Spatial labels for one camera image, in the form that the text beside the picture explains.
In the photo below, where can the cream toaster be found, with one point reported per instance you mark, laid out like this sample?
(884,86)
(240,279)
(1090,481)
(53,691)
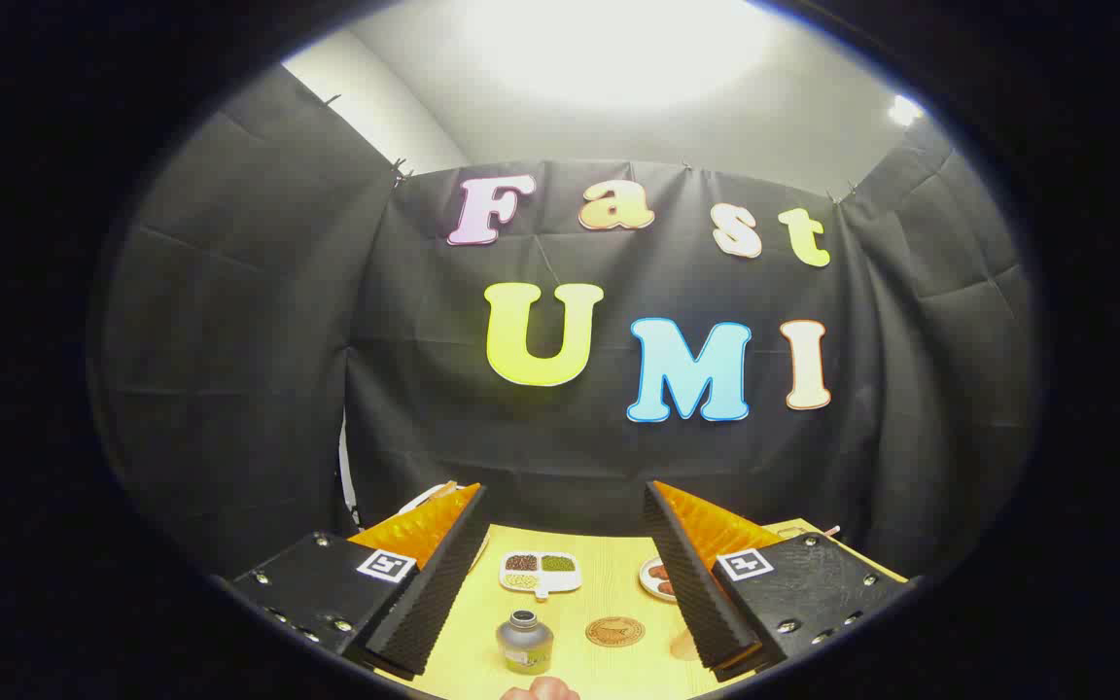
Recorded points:
(421,499)

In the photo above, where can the white oval plate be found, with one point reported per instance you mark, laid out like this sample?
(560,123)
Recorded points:
(650,581)

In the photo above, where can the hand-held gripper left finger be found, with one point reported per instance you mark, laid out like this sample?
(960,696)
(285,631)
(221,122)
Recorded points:
(429,593)

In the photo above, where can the white divided dish of beans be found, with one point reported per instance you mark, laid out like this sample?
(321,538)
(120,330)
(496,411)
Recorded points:
(541,572)

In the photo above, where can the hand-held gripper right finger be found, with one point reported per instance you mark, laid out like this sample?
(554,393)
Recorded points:
(701,593)

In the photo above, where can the wooden table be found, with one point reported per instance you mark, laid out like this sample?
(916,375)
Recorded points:
(609,593)

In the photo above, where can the silver bottle with green label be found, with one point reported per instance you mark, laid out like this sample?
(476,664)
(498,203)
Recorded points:
(524,644)

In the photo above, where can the round cork coaster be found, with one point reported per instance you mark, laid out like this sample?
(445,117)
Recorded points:
(614,632)

